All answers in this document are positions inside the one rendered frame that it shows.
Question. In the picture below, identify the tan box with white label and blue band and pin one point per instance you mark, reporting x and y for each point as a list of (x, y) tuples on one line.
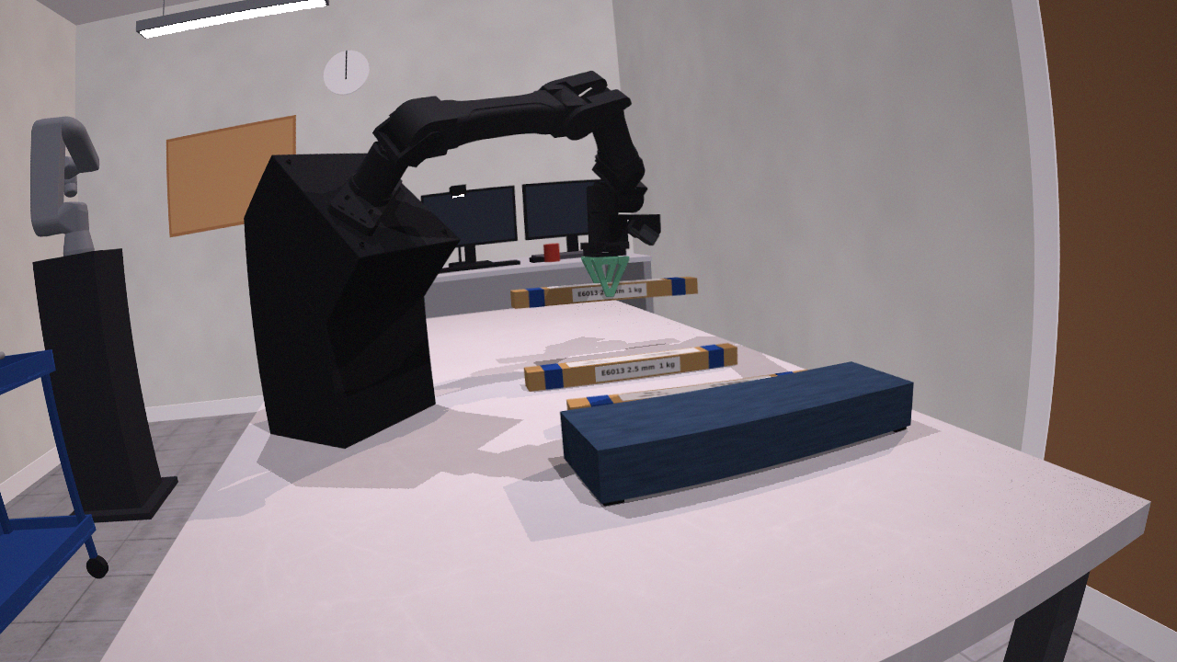
[(619, 398)]

